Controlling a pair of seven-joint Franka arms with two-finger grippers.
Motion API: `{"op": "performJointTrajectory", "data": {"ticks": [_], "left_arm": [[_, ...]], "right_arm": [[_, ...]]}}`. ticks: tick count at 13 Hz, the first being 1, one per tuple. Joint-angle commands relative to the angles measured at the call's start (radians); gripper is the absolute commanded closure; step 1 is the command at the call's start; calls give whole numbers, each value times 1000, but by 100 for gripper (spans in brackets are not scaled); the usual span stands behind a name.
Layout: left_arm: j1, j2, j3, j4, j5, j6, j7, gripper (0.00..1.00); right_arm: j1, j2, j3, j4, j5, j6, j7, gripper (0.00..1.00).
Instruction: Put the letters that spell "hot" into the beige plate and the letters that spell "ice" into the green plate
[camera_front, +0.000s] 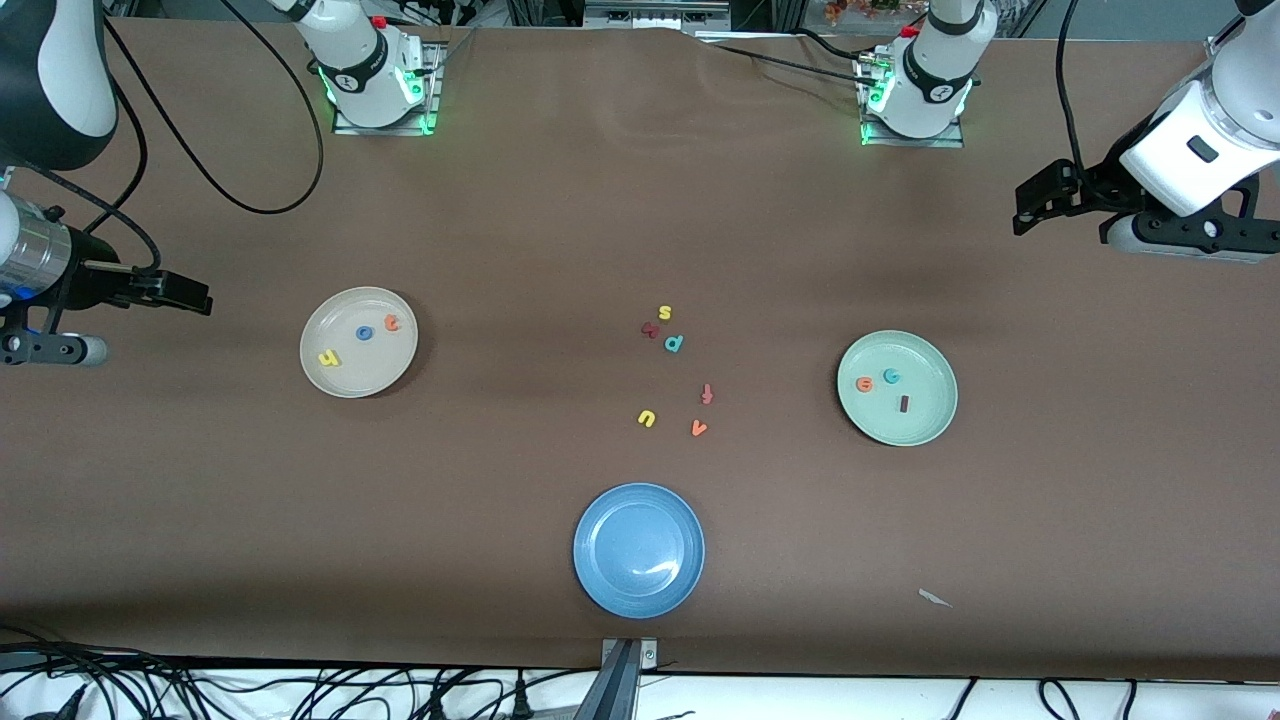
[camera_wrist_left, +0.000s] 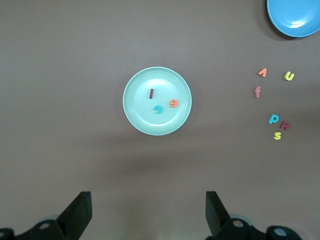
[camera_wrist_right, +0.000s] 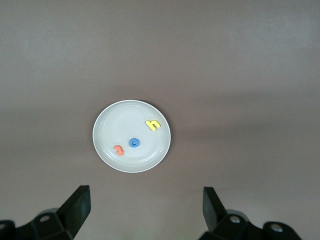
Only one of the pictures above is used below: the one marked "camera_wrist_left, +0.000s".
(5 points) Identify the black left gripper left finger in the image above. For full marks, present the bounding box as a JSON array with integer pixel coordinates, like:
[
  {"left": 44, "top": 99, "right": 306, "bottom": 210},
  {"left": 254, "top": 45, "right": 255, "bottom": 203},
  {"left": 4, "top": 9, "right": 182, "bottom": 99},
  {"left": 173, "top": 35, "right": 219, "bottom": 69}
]
[{"left": 0, "top": 191, "right": 93, "bottom": 240}]

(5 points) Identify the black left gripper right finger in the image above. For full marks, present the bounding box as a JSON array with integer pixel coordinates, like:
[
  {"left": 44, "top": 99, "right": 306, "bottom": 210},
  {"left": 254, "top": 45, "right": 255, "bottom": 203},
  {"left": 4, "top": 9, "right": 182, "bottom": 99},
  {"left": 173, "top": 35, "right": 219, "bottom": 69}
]
[{"left": 205, "top": 191, "right": 303, "bottom": 240}]

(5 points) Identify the teal foam letter p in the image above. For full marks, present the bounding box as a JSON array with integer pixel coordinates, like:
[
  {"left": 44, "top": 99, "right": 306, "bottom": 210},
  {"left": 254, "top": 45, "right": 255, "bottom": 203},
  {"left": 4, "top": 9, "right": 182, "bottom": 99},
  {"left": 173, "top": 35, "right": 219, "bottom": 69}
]
[{"left": 267, "top": 113, "right": 280, "bottom": 125}]

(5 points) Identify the pale green round plate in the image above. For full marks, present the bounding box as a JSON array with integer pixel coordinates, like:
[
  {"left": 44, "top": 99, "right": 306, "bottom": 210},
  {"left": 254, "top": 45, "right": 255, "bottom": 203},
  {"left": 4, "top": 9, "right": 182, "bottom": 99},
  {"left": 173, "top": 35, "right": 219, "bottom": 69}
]
[{"left": 122, "top": 66, "right": 193, "bottom": 137}]

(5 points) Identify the blue round plate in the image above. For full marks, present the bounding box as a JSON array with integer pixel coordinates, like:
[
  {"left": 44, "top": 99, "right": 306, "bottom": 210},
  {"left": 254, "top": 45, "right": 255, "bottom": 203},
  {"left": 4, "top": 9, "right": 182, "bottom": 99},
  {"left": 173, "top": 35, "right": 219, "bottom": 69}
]
[{"left": 266, "top": 0, "right": 320, "bottom": 38}]

